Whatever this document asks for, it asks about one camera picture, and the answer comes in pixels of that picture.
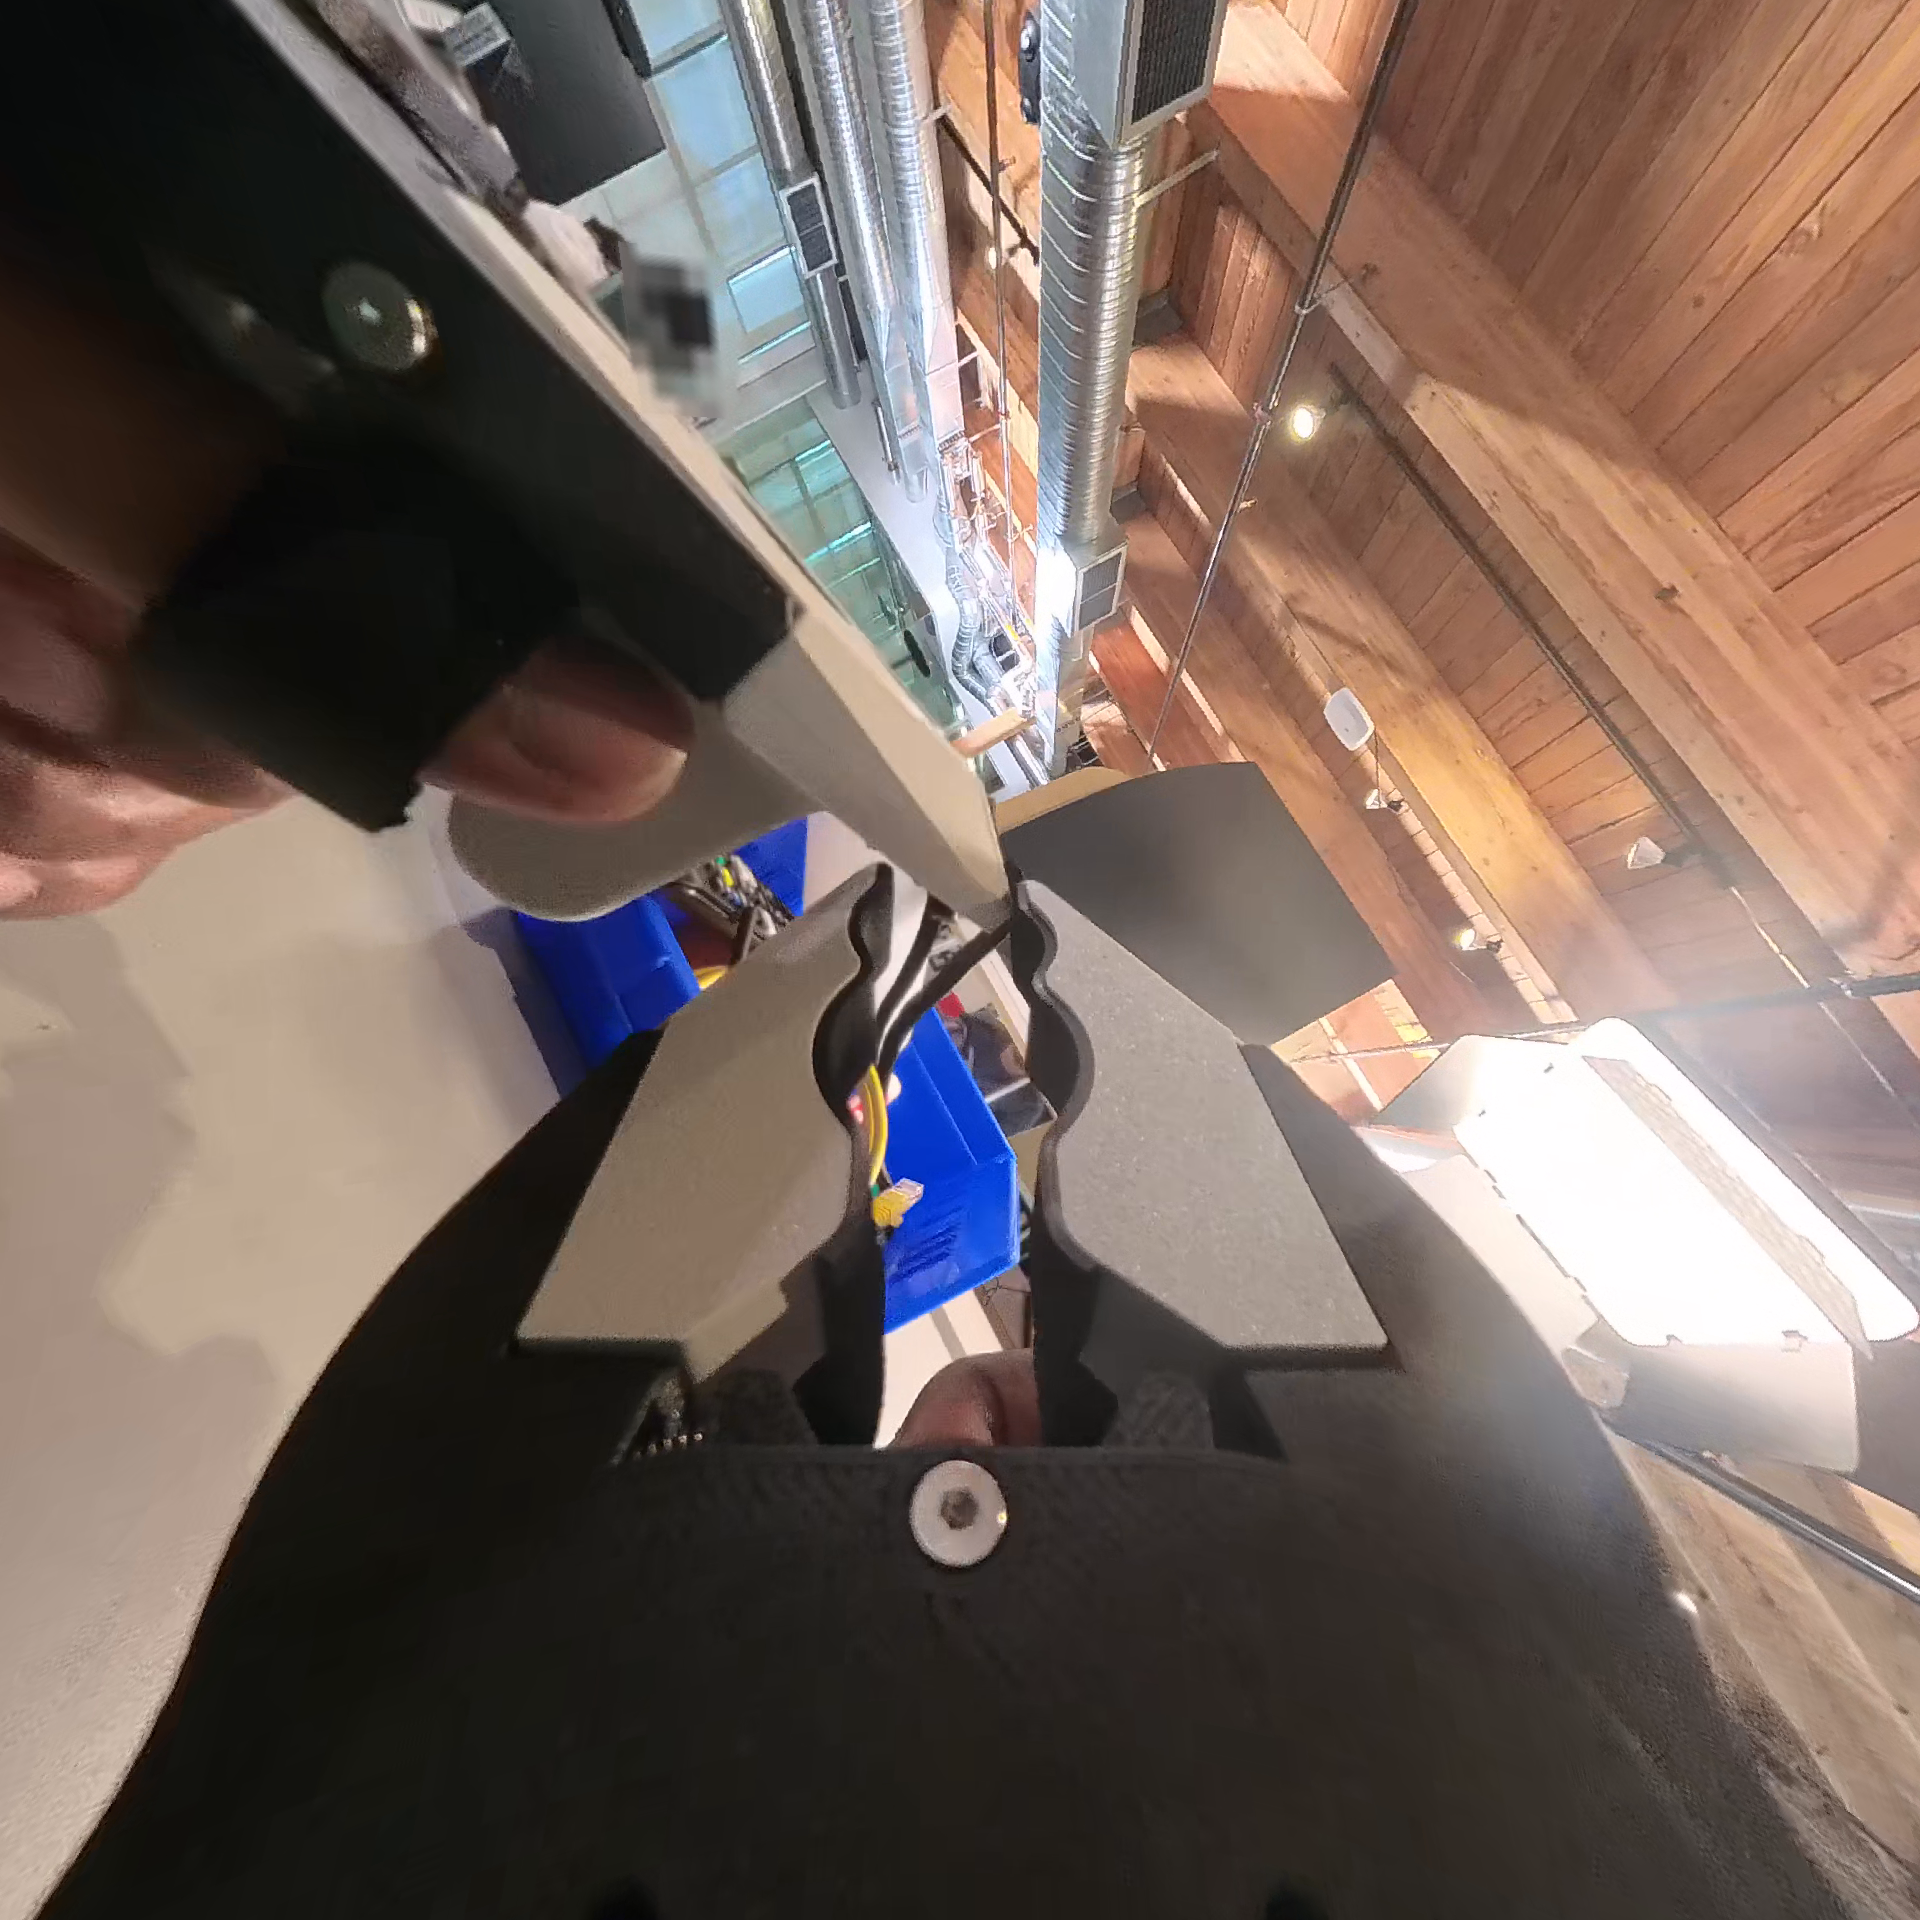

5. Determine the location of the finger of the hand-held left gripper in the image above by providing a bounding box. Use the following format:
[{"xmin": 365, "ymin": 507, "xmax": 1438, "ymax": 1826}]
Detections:
[{"xmin": 448, "ymin": 613, "xmax": 1010, "ymax": 931}]

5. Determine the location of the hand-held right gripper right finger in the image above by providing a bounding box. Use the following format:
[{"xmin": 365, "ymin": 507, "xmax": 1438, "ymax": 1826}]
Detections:
[{"xmin": 1010, "ymin": 882, "xmax": 1386, "ymax": 1449}]

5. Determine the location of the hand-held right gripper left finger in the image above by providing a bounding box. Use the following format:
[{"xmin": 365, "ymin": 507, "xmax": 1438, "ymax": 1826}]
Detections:
[{"xmin": 516, "ymin": 870, "xmax": 890, "ymax": 1446}]

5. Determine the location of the large blue plastic bin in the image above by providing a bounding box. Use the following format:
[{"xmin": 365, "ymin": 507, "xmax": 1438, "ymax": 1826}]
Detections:
[{"xmin": 508, "ymin": 816, "xmax": 1028, "ymax": 1336}]

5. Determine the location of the person's left hand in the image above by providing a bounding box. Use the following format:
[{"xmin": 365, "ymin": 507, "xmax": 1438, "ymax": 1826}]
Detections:
[{"xmin": 0, "ymin": 497, "xmax": 700, "ymax": 917}]

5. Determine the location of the dark panel with wooden edge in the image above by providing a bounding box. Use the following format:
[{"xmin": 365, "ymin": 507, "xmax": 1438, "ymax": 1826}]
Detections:
[{"xmin": 995, "ymin": 762, "xmax": 1398, "ymax": 1052}]

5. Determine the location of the black computer monitor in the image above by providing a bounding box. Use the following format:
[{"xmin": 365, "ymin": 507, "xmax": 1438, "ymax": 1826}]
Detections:
[{"xmin": 481, "ymin": 0, "xmax": 670, "ymax": 202}]

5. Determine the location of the black metal stand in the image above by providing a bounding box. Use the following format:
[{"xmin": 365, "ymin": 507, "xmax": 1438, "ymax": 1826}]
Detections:
[{"xmin": 1620, "ymin": 1434, "xmax": 1920, "ymax": 1600}]

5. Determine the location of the yellow network cable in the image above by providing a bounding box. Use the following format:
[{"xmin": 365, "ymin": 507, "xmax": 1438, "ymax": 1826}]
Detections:
[{"xmin": 859, "ymin": 1064, "xmax": 926, "ymax": 1236}]

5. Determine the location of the black bottle cord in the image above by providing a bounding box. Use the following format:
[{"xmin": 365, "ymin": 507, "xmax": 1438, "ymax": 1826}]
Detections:
[{"xmin": 833, "ymin": 862, "xmax": 1015, "ymax": 1114}]

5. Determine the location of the metal air duct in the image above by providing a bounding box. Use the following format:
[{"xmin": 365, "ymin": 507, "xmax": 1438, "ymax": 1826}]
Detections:
[
  {"xmin": 1036, "ymin": 0, "xmax": 1227, "ymax": 757},
  {"xmin": 717, "ymin": 0, "xmax": 962, "ymax": 467}
]

